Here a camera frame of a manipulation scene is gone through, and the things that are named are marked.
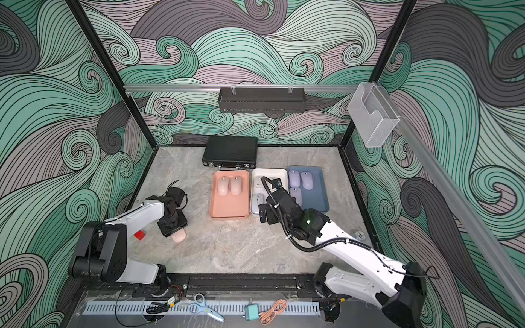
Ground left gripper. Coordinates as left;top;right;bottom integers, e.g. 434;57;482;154
159;210;189;236

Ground purple mouse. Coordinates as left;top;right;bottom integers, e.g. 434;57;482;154
299;172;314;190
289;187;303;206
288;169;301;187

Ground pink mouse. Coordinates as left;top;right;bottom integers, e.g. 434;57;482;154
217;176;230;196
171;228;187;244
230;176;243;196

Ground white mouse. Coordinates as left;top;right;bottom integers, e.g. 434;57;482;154
251;194;265;215
272;178;283;189
254;176;264;191

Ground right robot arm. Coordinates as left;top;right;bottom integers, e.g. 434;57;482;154
261;176;428;327

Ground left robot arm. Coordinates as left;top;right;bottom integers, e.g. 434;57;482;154
68;186;188;293

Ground blue storage tray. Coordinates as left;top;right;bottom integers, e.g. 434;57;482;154
287;166;329;213

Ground pink storage tray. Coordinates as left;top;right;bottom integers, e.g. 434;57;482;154
209;170;250;220

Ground white storage tray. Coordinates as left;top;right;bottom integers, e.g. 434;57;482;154
249;167;290;216

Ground red block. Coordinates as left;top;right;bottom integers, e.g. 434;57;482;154
134;230;146;241

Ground crumpled plastic wrapper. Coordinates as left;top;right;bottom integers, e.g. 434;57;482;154
355;231;366;241

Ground black case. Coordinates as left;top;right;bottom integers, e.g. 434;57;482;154
202;136;258;169

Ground teal plug adapter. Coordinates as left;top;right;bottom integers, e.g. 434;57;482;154
244;303;260;321

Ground blue scissors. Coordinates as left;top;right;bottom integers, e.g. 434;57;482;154
189;293;225;323

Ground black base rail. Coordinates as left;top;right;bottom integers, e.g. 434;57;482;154
74;263;335;298

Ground orange coiled cable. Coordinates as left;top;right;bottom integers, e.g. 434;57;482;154
259;298;288;326

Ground perforated cable duct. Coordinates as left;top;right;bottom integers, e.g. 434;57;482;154
81;301;321;317

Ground black cable bundle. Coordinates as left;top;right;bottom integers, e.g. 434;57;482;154
145;300;175;316

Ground clear wall holder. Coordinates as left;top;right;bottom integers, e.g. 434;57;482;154
347;82;400;148

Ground black wall shelf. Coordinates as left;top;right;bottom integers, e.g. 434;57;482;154
218;87;306;114

